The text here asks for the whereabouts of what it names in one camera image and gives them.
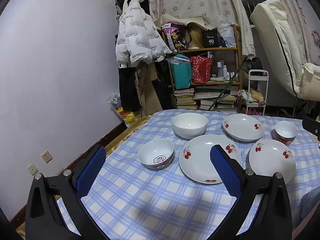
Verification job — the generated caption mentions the blue plaid cloth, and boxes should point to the blue plaid cloth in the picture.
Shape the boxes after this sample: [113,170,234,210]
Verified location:
[56,109,320,237]

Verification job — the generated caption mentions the stack of worn books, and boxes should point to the stack of worn books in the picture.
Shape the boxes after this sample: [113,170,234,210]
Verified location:
[174,88,197,110]

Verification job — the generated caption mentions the floral curtain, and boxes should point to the floral curtain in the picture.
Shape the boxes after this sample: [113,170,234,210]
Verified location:
[267,0,320,64]
[147,0,256,56]

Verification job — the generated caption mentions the plastic bag with yellow items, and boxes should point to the plastic bag with yellow items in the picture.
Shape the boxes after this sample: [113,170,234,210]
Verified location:
[109,92,137,128]

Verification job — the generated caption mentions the teal bag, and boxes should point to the teal bag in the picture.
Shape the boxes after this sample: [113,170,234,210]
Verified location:
[171,55,193,89]

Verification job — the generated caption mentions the black hanging pants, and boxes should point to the black hanging pants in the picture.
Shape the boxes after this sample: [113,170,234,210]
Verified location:
[117,64,142,113]

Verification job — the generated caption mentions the black box with white print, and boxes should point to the black box with white print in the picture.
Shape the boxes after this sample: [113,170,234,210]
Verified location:
[202,30,220,48]

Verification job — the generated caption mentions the stack of flat books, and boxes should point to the stack of flat books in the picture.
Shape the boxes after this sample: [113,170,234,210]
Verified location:
[199,94,238,112]

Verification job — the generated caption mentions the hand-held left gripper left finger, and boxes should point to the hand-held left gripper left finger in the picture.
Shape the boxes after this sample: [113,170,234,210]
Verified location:
[25,144,107,240]

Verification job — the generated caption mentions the beige hanging coat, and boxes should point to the beige hanging coat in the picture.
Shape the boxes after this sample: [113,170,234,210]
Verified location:
[136,65,163,115]

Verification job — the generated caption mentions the large cherry print white plate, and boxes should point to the large cherry print white plate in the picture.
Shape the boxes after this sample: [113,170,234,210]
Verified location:
[179,134,242,184]

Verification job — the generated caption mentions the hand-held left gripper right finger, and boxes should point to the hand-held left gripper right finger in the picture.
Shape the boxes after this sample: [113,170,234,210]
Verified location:
[210,144,293,240]

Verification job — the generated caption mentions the colourful printed bag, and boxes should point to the colourful printed bag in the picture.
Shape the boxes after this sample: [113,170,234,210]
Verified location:
[162,22,190,51]

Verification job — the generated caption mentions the person's grey pants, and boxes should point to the person's grey pants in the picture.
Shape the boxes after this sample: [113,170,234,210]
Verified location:
[299,189,320,232]

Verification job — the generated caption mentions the white trolley cart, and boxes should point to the white trolley cart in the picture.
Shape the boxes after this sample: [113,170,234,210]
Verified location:
[237,69,269,116]

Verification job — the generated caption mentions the green pole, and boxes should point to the green pole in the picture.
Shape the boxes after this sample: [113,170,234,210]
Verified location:
[209,55,248,111]

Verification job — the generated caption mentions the white plastic bag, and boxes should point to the white plastic bag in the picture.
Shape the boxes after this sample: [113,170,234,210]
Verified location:
[239,90,258,103]

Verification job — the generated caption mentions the patterned bowl with red character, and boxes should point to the patterned bowl with red character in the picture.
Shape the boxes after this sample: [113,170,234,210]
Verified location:
[138,138,175,170]

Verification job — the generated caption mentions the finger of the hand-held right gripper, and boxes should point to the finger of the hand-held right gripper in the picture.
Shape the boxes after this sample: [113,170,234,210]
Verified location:
[302,117,320,143]

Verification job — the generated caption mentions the white recliner chair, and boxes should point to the white recliner chair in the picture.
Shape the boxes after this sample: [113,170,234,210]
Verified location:
[250,0,320,100]

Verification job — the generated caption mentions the white puffer jacket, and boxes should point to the white puffer jacket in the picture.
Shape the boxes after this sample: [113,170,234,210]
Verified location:
[115,0,173,68]

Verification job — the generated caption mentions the large white bowl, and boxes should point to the large white bowl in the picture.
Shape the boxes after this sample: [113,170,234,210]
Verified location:
[172,113,208,140]

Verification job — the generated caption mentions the black hanging garment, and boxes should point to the black hanging garment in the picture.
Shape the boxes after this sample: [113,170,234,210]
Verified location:
[154,57,175,110]

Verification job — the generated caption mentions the cream folded cloth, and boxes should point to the cream folded cloth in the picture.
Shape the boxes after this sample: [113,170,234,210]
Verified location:
[160,14,218,30]

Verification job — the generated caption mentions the clear plastic bag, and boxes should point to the clear plastic bag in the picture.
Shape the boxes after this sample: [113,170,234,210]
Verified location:
[217,15,237,48]

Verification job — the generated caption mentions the red patterned gift bag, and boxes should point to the red patterned gift bag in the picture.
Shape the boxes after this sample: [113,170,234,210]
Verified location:
[190,56,213,84]

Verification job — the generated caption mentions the wooden shelf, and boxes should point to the wooden shelf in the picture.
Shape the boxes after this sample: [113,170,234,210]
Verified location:
[160,24,243,112]

